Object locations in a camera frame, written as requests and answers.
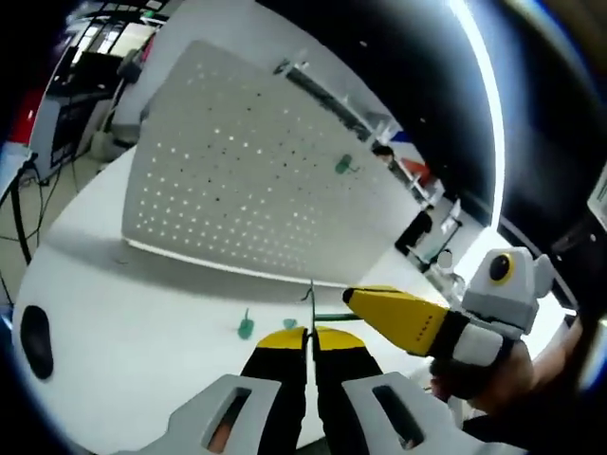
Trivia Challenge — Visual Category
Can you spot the person's right hand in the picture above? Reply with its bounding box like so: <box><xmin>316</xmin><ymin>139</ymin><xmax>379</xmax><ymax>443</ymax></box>
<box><xmin>429</xmin><ymin>338</ymin><xmax>537</xmax><ymax>418</ymax></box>

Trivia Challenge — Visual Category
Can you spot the white perforated mounting plate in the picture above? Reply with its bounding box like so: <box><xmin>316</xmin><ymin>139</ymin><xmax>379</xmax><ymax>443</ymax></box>
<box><xmin>120</xmin><ymin>39</ymin><xmax>405</xmax><ymax>289</ymax></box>

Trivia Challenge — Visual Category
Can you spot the white partition panel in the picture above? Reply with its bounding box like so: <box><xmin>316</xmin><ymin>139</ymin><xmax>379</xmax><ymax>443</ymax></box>
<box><xmin>112</xmin><ymin>0</ymin><xmax>404</xmax><ymax>143</ymax></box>

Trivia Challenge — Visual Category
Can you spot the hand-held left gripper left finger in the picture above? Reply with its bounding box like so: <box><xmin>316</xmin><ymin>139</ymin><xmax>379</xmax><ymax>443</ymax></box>
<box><xmin>116</xmin><ymin>326</ymin><xmax>310</xmax><ymax>455</ymax></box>

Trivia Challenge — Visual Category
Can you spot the black computer mouse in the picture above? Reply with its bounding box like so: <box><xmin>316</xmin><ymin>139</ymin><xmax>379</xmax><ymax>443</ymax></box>
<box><xmin>19</xmin><ymin>304</ymin><xmax>55</xmax><ymax>380</ymax></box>

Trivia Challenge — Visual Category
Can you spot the white worn device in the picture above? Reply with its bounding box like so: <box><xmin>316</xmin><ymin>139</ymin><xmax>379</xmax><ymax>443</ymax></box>
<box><xmin>586</xmin><ymin>163</ymin><xmax>607</xmax><ymax>224</ymax></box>

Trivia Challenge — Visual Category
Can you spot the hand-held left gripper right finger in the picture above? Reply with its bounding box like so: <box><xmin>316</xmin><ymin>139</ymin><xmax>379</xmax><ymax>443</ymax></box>
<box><xmin>313</xmin><ymin>326</ymin><xmax>478</xmax><ymax>455</ymax></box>

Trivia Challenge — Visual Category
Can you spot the ceiling light strip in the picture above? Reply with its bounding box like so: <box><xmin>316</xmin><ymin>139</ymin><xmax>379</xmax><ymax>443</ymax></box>
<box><xmin>448</xmin><ymin>0</ymin><xmax>506</xmax><ymax>233</ymax></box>

